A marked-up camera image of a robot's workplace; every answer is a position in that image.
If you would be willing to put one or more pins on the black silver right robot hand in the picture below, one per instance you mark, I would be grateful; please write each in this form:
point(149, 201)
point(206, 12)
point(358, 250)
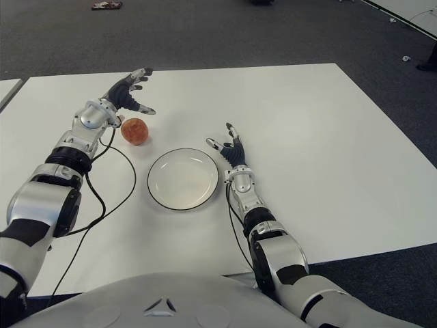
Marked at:
point(235, 153)

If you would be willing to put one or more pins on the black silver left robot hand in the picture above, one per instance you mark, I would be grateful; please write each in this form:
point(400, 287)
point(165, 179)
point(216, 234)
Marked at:
point(121, 94)

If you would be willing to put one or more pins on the red apple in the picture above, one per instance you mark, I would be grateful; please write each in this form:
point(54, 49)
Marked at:
point(134, 131)

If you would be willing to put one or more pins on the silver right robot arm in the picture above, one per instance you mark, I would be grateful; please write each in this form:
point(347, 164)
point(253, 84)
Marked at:
point(242, 181)

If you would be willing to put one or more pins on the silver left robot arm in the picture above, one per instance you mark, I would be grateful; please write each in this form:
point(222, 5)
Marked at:
point(88, 116)

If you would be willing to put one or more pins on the white plate with black rim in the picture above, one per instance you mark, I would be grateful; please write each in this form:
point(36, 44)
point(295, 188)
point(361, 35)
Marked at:
point(182, 179)

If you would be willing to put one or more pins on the red black object on floor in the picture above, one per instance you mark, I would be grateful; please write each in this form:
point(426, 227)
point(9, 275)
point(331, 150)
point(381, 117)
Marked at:
point(106, 5)

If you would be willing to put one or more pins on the white neighbouring table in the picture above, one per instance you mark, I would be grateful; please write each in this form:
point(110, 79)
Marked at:
point(8, 90)
point(409, 10)

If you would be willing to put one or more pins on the grey robot torso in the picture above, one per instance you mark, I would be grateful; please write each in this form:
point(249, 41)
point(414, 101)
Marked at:
point(170, 297)

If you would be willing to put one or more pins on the dark shoe on floor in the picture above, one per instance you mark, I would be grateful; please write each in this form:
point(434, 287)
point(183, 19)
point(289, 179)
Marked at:
point(428, 65)

